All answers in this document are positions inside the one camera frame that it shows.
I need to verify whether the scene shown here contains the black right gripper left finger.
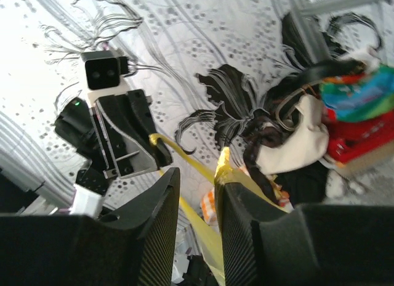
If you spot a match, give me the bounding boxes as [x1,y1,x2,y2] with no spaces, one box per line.
[1,167,180,285]

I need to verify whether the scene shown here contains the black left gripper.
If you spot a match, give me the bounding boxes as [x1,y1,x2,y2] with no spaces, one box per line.
[89,89,173,178]

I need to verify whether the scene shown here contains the orange checkered towel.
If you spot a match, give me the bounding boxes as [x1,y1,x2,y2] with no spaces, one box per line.
[200,175,293,226]

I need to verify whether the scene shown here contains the black round hat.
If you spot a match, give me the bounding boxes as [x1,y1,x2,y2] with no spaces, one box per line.
[270,58,366,95]

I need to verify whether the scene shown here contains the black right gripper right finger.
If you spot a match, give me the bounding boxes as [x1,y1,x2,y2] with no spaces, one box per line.
[216,182,393,285]

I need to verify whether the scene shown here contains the cream canvas tote bag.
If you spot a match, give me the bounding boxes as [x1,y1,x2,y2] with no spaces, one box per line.
[256,95,329,175]

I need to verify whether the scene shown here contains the colorful printed cloth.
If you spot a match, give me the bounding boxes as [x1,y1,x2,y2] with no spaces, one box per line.
[320,65,393,123]

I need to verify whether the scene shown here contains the yellow trash bag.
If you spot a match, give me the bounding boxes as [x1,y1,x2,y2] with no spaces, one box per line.
[149,133,285,285]

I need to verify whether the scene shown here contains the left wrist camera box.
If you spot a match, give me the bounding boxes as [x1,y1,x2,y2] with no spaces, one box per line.
[81,50,129,91]

